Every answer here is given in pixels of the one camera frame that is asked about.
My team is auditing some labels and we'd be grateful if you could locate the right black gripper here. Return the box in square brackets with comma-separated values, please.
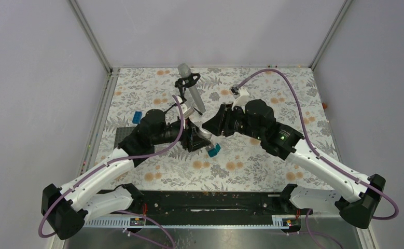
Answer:
[202, 103, 264, 141]

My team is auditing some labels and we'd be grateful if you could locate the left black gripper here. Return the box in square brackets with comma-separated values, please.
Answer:
[152, 116, 211, 151]

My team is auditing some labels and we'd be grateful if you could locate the white cap pill bottle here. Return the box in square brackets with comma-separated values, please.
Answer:
[199, 128, 212, 140]

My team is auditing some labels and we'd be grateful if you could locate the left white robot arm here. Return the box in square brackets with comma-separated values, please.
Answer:
[40, 109, 212, 240]

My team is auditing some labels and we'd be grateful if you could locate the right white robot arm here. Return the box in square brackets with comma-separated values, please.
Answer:
[202, 100, 386, 229]

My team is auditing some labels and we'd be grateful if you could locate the floral table mat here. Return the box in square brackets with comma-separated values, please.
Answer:
[95, 68, 338, 192]

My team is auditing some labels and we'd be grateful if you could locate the black microphone tripod stand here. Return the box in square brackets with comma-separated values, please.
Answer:
[174, 73, 201, 104]

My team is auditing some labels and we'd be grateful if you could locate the blue lego brick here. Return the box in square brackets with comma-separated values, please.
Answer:
[132, 111, 143, 125]

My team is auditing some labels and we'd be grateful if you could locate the grey microphone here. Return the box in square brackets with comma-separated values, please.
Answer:
[177, 63, 206, 115]

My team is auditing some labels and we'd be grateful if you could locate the grey lego baseplate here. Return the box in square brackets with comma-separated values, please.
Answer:
[114, 127, 135, 148]

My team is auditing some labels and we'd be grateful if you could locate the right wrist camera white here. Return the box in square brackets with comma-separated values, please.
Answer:
[231, 85, 250, 110]

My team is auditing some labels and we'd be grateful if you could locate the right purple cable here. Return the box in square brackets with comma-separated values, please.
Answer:
[238, 68, 400, 220]

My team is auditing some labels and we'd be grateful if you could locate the purple cable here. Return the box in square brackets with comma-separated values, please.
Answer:
[238, 68, 400, 220]
[38, 95, 185, 239]

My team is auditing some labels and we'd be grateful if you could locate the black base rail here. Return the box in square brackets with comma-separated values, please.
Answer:
[126, 190, 307, 219]

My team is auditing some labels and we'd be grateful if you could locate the white cable duct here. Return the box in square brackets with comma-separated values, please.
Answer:
[84, 212, 294, 229]

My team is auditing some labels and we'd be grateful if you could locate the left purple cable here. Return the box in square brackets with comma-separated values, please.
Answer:
[38, 95, 185, 239]

